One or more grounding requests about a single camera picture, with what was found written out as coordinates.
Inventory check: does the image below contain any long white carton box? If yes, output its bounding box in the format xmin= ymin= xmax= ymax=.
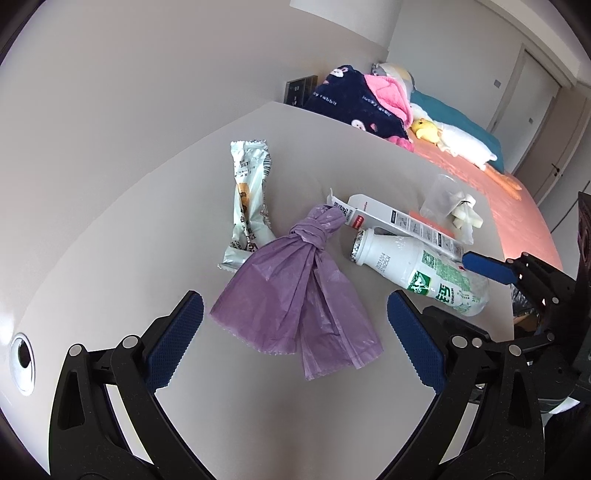
xmin=325 ymin=188 xmax=465 ymax=261

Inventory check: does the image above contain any pink fleece blanket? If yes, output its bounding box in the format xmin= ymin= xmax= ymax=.
xmin=362 ymin=74 xmax=416 ymax=151

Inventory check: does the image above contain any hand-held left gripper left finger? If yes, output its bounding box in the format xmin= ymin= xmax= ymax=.
xmin=48 ymin=290 xmax=218 ymax=480

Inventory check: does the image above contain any white door with black handle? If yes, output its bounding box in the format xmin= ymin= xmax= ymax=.
xmin=512 ymin=88 xmax=591 ymax=190

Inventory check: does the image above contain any silver snack wrapper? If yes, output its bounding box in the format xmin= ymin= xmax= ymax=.
xmin=218 ymin=140 xmax=276 ymax=273

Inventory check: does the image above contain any clear plastic cup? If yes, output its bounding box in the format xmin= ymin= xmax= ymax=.
xmin=419 ymin=174 xmax=465 ymax=232

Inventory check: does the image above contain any white plush goose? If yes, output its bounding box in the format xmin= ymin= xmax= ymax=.
xmin=411 ymin=104 xmax=522 ymax=199

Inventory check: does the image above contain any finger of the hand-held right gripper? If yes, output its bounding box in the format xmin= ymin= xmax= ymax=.
xmin=422 ymin=305 xmax=555 ymax=354
xmin=462 ymin=250 xmax=577 ymax=319

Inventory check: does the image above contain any teal pillow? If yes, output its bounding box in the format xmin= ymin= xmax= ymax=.
xmin=410 ymin=89 xmax=503 ymax=160

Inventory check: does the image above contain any purple plastic bag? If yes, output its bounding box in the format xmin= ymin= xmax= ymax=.
xmin=210 ymin=205 xmax=385 ymax=381

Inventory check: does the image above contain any patchwork patterned pillow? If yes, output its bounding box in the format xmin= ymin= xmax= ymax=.
xmin=372 ymin=62 xmax=416 ymax=93

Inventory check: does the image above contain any desk cable grommet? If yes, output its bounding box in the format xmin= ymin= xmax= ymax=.
xmin=10 ymin=333 xmax=35 ymax=395

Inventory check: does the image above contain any bed with pink sheet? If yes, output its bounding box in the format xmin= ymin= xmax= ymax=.
xmin=406 ymin=134 xmax=564 ymax=273

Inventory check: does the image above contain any black wall socket panel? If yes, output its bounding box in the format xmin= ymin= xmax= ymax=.
xmin=285 ymin=74 xmax=319 ymax=108

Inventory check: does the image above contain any white tissue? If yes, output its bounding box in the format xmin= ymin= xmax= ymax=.
xmin=450 ymin=194 xmax=485 ymax=230

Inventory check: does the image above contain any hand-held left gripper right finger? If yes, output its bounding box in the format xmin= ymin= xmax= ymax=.
xmin=387 ymin=290 xmax=548 ymax=480

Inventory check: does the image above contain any white plastic drink bottle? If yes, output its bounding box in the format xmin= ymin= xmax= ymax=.
xmin=349 ymin=227 xmax=491 ymax=318

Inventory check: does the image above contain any yellow plush duck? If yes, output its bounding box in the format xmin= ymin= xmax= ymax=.
xmin=411 ymin=119 xmax=441 ymax=141

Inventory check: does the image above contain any navy printed blanket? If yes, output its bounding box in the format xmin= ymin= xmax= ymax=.
xmin=302 ymin=65 xmax=411 ymax=141

